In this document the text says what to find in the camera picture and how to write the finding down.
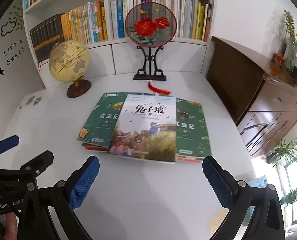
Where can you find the round embroidered peony fan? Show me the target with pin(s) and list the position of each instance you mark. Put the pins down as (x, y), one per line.
(149, 22)

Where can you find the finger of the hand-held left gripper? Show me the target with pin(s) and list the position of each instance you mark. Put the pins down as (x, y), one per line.
(7, 143)
(41, 158)

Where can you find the cloud and tree wall decal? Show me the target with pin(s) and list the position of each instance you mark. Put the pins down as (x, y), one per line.
(9, 27)

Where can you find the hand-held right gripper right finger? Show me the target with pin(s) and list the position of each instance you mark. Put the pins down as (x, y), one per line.
(217, 182)

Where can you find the row of yellow orange books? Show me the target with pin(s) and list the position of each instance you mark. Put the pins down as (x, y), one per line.
(84, 23)

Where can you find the red tassel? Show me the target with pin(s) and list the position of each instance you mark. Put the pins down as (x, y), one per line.
(157, 89)

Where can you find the tall green plant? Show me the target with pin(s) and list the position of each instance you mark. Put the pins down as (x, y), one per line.
(292, 37)

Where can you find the small black box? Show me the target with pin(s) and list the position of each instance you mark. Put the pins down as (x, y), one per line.
(296, 74)

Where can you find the person's left hand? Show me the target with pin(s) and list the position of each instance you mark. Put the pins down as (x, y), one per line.
(11, 226)

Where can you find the beige globe on wooden base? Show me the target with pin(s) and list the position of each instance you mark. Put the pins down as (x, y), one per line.
(68, 60)

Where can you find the small red ornament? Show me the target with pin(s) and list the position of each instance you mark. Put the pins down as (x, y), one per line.
(279, 58)

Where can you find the green book with beetle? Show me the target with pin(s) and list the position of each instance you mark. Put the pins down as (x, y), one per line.
(191, 130)

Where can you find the white illustrated children's book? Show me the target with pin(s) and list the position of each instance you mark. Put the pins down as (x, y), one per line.
(143, 127)

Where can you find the blue picture card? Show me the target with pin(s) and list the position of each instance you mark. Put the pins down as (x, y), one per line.
(258, 182)

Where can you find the black carved fan stand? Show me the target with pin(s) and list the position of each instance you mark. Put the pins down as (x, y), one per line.
(150, 67)

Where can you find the grey flower sticker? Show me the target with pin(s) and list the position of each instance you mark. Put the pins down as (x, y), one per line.
(32, 101)

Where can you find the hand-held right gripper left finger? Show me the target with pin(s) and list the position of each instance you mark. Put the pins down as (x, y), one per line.
(84, 182)

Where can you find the green book with yellow flower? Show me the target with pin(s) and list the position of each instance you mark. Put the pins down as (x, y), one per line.
(101, 120)

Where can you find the white bookshelf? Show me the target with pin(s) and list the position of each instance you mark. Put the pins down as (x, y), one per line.
(161, 52)

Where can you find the row of pale mixed books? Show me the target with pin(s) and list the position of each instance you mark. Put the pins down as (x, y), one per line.
(191, 17)

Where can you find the dark wooden panel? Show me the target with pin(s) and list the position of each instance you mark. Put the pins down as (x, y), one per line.
(232, 80)

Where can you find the row of dark hardcover books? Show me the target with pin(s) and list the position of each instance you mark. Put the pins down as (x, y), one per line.
(44, 40)

